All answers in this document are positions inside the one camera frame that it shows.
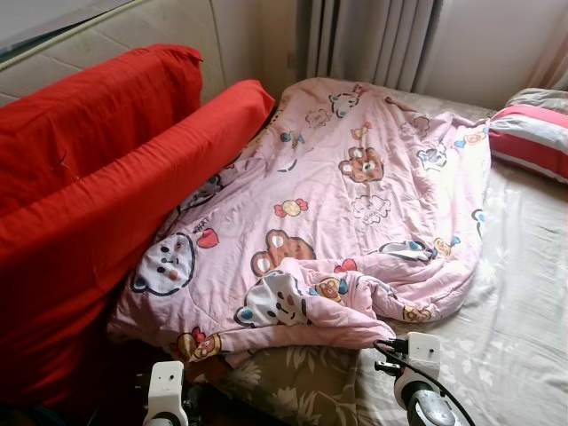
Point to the red fabric sofa cushion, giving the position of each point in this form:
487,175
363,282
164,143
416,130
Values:
89,115
106,231

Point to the beige quilted leaning mattress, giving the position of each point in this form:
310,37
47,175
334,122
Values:
151,35

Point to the grey pleated curtain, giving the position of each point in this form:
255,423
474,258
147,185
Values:
373,40

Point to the beige floral bed sheet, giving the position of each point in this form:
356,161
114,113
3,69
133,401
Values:
515,302

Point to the pink cartoon print quilt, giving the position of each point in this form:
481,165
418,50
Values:
337,195

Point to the white window blind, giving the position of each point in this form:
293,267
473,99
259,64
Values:
488,49

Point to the beige floral pillow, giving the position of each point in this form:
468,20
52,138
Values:
541,98

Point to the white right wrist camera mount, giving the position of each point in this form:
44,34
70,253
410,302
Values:
424,353

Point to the striped red blue bolster pillow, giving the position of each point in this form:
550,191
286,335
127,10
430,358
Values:
532,142

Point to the pink sheer curtain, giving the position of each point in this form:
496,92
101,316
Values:
555,62

